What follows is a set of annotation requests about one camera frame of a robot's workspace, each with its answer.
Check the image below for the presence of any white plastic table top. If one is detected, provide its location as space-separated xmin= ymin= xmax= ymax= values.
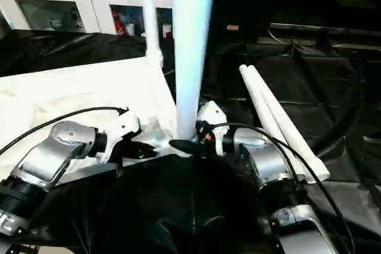
xmin=0 ymin=54 xmax=195 ymax=184

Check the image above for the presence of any white plastic table leg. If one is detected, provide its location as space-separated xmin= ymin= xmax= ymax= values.
xmin=245 ymin=65 xmax=331 ymax=180
xmin=171 ymin=0 xmax=219 ymax=142
xmin=239 ymin=65 xmax=314 ymax=184
xmin=139 ymin=0 xmax=165 ymax=68

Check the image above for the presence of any red white bottle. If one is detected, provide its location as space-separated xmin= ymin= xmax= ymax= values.
xmin=111 ymin=9 xmax=125 ymax=35

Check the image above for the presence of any black plastic mat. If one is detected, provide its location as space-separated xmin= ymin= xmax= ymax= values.
xmin=0 ymin=29 xmax=381 ymax=254

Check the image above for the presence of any black case with label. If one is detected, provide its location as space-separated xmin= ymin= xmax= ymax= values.
xmin=214 ymin=0 xmax=271 ymax=46

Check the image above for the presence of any black television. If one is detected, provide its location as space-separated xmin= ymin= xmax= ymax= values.
xmin=268 ymin=0 xmax=381 ymax=32

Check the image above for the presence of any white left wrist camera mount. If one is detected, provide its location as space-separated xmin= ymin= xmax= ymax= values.
xmin=100 ymin=107 xmax=143 ymax=165

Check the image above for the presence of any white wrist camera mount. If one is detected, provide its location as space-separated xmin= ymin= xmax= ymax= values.
xmin=197 ymin=100 xmax=230 ymax=157
xmin=100 ymin=107 xmax=143 ymax=165

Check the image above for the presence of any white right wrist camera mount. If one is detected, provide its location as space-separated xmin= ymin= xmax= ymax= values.
xmin=197 ymin=100 xmax=230 ymax=157

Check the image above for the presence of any black left wrist camera cable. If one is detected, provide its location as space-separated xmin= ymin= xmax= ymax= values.
xmin=0 ymin=105 xmax=131 ymax=157

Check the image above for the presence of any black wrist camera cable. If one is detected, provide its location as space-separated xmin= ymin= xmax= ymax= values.
xmin=204 ymin=121 xmax=357 ymax=254
xmin=0 ymin=105 xmax=131 ymax=157

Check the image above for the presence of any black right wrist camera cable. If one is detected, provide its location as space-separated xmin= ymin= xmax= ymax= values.
xmin=204 ymin=121 xmax=357 ymax=254

